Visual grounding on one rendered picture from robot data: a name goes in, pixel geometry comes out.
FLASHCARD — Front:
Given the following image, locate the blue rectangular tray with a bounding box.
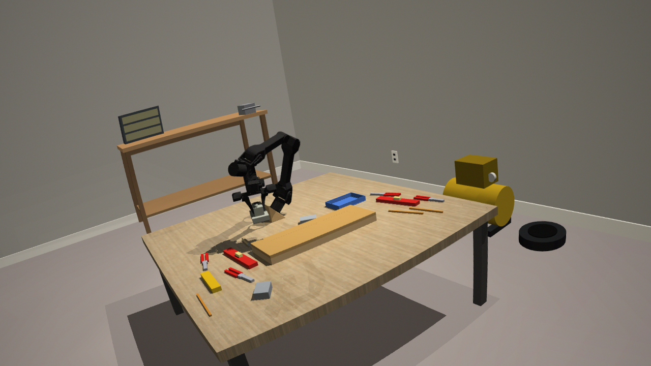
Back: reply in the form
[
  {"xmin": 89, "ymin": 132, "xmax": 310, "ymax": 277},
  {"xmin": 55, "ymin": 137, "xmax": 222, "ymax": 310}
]
[{"xmin": 325, "ymin": 192, "xmax": 366, "ymax": 210}]

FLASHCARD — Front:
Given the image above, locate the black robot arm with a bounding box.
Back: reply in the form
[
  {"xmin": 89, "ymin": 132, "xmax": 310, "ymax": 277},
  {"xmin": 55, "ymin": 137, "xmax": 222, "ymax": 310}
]
[{"xmin": 228, "ymin": 132, "xmax": 300, "ymax": 214}]

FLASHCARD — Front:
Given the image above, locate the orange panel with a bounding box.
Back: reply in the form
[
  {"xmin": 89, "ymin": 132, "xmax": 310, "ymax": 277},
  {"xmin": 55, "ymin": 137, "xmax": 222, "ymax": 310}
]
[{"xmin": 250, "ymin": 205, "xmax": 377, "ymax": 265}]

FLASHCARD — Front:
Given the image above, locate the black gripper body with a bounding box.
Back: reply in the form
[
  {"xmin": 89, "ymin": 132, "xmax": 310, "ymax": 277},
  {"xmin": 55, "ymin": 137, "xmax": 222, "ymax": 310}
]
[{"xmin": 232, "ymin": 174, "xmax": 277, "ymax": 202}]

